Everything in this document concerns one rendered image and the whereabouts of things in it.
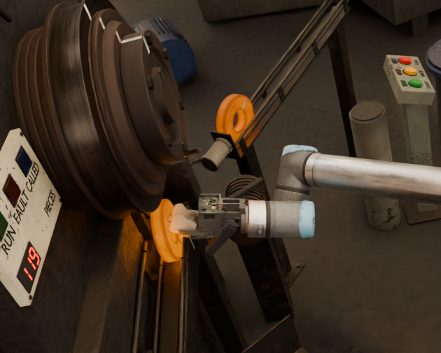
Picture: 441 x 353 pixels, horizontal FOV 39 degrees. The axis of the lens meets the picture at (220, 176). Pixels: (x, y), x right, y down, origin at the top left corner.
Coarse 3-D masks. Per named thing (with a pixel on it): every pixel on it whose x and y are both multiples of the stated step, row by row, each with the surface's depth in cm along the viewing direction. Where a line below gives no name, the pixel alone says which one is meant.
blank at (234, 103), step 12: (228, 96) 189; (240, 96) 189; (228, 108) 186; (240, 108) 191; (252, 108) 196; (216, 120) 187; (228, 120) 187; (240, 120) 195; (228, 132) 188; (240, 132) 193
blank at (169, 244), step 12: (168, 204) 156; (156, 216) 149; (168, 216) 153; (156, 228) 148; (168, 228) 151; (156, 240) 148; (168, 240) 149; (180, 240) 159; (168, 252) 150; (180, 252) 157
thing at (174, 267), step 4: (180, 260) 158; (168, 264) 159; (172, 264) 158; (176, 264) 158; (180, 264) 157; (168, 268) 157; (172, 268) 157; (176, 268) 156; (180, 268) 156; (164, 272) 157; (168, 272) 156; (172, 272) 156; (176, 272) 155; (164, 276) 156; (168, 276) 155
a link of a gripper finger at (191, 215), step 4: (176, 204) 153; (180, 204) 153; (176, 208) 153; (180, 208) 153; (184, 208) 154; (176, 212) 154; (180, 212) 154; (184, 212) 154; (188, 212) 154; (192, 212) 154; (196, 212) 154; (172, 216) 155; (184, 216) 155; (188, 216) 155; (192, 216) 155; (196, 216) 155; (192, 220) 154; (196, 220) 156
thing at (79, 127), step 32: (96, 0) 127; (64, 32) 115; (64, 64) 112; (64, 96) 111; (64, 128) 112; (96, 128) 111; (96, 160) 114; (96, 192) 119; (128, 192) 120; (160, 192) 142
